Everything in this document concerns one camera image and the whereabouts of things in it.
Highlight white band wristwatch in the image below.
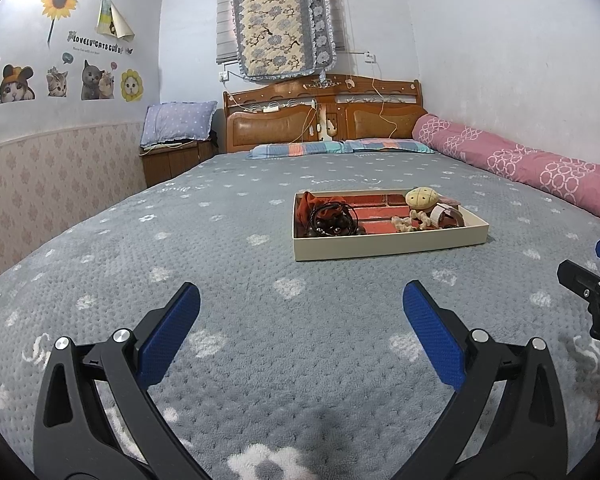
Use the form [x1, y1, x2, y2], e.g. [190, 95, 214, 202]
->
[427, 204, 466, 228]

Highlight hat cat wall sticker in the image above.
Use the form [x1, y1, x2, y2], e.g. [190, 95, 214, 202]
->
[0, 64, 37, 105]

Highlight hanging floral quilt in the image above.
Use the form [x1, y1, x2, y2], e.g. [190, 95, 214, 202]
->
[228, 0, 338, 83]

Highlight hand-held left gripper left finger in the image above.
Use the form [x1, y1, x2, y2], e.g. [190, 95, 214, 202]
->
[32, 281, 202, 480]

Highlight brick-patterned cardboard tray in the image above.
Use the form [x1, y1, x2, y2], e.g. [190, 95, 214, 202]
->
[292, 187, 490, 262]

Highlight sunflower cat wall sticker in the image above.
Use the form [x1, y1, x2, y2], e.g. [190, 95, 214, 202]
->
[120, 69, 145, 102]

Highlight grey cat wall sticker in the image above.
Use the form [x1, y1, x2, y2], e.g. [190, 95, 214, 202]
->
[80, 59, 117, 101]

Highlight orange-red cloth pouch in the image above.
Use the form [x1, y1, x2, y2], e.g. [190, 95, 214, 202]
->
[299, 191, 351, 226]

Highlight wooden headboard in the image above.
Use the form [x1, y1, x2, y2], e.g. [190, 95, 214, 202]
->
[223, 74, 428, 155]

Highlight black cord necklaces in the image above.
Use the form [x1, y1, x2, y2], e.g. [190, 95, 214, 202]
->
[310, 202, 358, 236]

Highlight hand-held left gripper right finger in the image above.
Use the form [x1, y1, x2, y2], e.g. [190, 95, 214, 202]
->
[397, 280, 570, 480]

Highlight orange cable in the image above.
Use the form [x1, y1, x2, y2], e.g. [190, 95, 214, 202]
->
[371, 62, 398, 139]

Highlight lettering wall sticker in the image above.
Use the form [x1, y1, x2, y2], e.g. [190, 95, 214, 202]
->
[66, 30, 135, 56]

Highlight tabby kitten wall sticker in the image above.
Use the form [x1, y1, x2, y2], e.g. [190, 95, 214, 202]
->
[46, 67, 71, 98]

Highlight peeling yellow wall sticker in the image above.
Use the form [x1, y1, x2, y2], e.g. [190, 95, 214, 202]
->
[96, 0, 136, 41]

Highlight wooden bead bracelet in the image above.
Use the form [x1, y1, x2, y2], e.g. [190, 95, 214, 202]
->
[305, 220, 366, 238]

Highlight lavender dotted pillow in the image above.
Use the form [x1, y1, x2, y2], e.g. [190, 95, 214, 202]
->
[140, 101, 218, 148]

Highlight cream turtle-shell plush toy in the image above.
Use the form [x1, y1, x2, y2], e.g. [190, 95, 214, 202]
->
[405, 186, 461, 211]

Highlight striped plaid pillow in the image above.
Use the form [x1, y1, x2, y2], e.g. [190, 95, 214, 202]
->
[246, 141, 353, 159]
[344, 138, 436, 154]

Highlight pink rolled quilt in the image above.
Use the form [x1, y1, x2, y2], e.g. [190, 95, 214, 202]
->
[411, 114, 600, 226]

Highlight grey flower bedspread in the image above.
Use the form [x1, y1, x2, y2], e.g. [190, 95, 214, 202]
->
[0, 152, 600, 480]

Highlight window blind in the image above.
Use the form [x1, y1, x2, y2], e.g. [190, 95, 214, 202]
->
[215, 0, 241, 66]

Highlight wooden nightstand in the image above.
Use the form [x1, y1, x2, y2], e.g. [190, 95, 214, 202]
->
[140, 139, 218, 188]

